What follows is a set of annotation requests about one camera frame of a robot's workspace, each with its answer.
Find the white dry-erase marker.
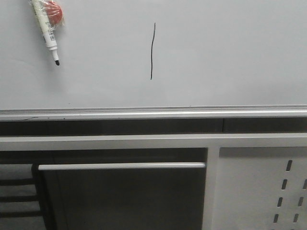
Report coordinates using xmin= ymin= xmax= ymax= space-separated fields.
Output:
xmin=30 ymin=0 xmax=60 ymax=66

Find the white horizontal rail bar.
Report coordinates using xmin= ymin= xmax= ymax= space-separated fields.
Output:
xmin=38 ymin=162 xmax=206 ymax=171

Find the white perforated metal panel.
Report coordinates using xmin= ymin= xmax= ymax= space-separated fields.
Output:
xmin=212 ymin=147 xmax=307 ymax=230

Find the white whiteboard with aluminium frame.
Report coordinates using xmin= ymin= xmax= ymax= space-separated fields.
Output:
xmin=0 ymin=0 xmax=307 ymax=121

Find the dark grey panel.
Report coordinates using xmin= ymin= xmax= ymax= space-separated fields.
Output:
xmin=43 ymin=168 xmax=206 ymax=230

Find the white metal rack frame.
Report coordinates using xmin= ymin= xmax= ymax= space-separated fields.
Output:
xmin=0 ymin=133 xmax=307 ymax=230

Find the red round magnet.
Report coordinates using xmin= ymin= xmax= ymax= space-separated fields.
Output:
xmin=39 ymin=0 xmax=64 ymax=30

